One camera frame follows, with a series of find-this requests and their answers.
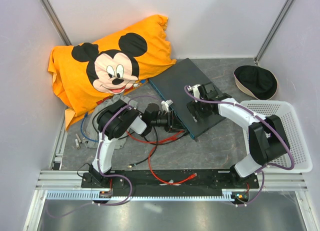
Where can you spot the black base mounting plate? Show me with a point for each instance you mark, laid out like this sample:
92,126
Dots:
171,182

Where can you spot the grey crumpled cloth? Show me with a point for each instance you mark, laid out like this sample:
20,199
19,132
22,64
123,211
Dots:
91,128

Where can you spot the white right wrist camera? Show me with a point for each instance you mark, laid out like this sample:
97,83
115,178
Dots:
194,90

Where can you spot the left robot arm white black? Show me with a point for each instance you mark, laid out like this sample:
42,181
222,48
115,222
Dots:
119,117

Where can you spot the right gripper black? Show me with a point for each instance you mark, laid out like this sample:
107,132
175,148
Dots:
193,106

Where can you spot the white slotted cable duct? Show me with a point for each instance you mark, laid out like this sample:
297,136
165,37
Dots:
90,195

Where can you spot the black cap with beige brim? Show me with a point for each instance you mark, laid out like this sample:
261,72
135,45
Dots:
256,82

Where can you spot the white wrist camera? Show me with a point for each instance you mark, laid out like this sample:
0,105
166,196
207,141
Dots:
166,105
194,90

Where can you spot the dark grey network switch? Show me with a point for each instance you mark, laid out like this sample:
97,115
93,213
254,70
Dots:
170,84

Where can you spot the orange Mickey Mouse pillow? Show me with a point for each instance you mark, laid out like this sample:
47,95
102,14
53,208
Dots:
86,75

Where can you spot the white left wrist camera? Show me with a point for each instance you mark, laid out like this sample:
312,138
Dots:
166,105

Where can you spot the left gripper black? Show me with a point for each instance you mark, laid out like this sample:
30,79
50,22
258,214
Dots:
174,124

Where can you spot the white perforated plastic basket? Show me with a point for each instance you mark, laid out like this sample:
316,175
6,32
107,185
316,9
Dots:
298,146

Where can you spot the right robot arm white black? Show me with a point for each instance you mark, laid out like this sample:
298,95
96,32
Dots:
267,139

